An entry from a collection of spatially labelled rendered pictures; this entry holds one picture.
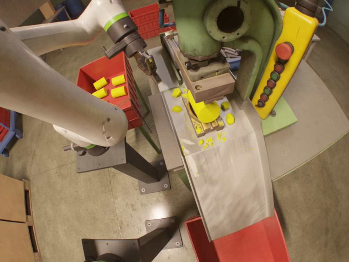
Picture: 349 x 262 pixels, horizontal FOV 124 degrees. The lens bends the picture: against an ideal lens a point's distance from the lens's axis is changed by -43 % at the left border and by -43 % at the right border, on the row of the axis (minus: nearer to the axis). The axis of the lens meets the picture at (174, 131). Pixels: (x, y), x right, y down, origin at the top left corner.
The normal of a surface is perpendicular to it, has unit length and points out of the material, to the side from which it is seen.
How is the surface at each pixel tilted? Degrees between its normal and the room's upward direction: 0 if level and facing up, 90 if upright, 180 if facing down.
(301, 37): 85
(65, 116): 97
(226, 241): 0
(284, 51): 83
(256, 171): 30
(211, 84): 0
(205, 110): 74
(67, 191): 0
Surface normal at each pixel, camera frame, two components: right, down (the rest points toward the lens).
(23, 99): 0.65, 0.73
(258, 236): -0.15, -0.43
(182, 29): -0.71, 0.67
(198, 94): 0.28, 0.85
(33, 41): 0.99, 0.13
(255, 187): 0.01, 0.05
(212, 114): 0.22, 0.69
